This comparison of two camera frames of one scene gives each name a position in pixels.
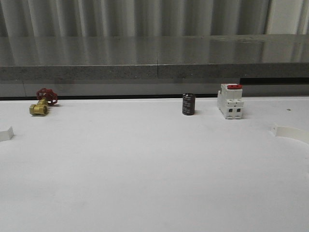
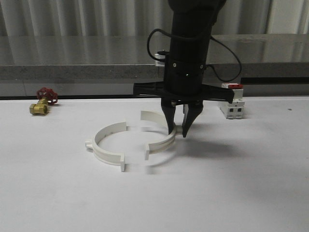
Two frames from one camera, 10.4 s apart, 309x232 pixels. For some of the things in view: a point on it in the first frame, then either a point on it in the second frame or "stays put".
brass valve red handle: [47, 97] stays put
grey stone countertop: [268, 65] stays put
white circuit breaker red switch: [230, 100] stays put
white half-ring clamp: [291, 133] → [155, 117]
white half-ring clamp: [7, 135] → [103, 156]
